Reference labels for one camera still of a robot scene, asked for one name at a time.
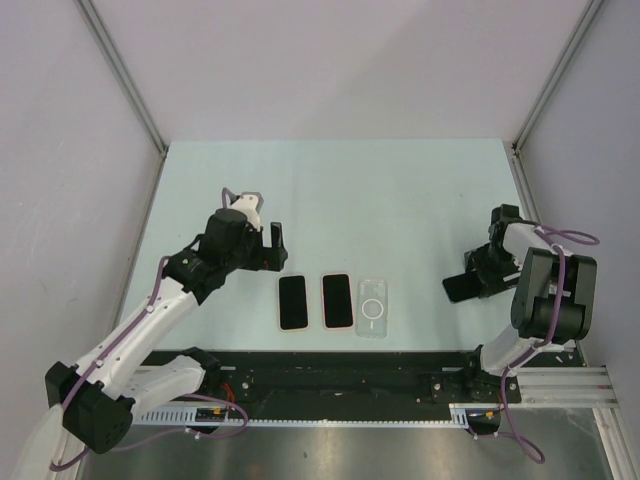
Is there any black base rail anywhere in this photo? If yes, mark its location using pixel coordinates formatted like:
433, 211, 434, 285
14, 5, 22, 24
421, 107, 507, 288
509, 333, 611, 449
99, 349, 551, 421

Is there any blue phone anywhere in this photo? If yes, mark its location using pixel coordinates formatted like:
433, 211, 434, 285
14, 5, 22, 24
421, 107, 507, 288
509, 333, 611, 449
279, 275, 307, 330
442, 271, 482, 303

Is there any black phone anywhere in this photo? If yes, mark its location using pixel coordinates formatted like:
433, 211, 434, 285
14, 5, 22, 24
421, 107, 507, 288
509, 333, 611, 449
322, 274, 353, 327

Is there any right aluminium frame post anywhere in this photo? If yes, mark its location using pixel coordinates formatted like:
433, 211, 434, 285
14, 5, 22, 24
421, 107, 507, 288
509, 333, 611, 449
511, 0, 608, 155

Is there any clear phone case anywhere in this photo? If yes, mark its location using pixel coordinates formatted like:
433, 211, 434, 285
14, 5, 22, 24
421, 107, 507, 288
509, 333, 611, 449
355, 279, 388, 339

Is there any pink phone case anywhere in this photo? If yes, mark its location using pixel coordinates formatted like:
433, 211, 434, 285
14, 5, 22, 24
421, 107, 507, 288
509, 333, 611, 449
321, 272, 356, 331

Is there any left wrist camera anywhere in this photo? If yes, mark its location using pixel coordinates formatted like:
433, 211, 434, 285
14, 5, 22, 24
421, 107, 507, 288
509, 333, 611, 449
229, 192, 264, 230

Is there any left aluminium frame post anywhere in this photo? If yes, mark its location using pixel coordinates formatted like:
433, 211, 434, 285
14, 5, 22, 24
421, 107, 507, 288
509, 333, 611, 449
73, 0, 169, 156

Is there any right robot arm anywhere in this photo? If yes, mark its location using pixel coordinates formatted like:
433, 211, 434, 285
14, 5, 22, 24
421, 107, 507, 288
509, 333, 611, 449
448, 204, 600, 401

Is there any aluminium frame post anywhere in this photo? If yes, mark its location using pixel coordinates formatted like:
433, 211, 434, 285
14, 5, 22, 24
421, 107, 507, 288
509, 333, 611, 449
511, 0, 608, 155
73, 0, 169, 156

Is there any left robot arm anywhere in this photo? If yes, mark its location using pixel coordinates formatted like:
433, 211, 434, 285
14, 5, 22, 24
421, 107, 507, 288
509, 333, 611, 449
45, 207, 288, 454

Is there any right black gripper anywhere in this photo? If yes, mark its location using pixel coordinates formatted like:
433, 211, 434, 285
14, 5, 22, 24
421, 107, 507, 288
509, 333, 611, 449
464, 243, 520, 298

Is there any white cable duct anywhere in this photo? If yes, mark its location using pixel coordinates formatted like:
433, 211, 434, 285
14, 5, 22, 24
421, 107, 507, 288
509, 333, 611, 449
133, 404, 500, 430

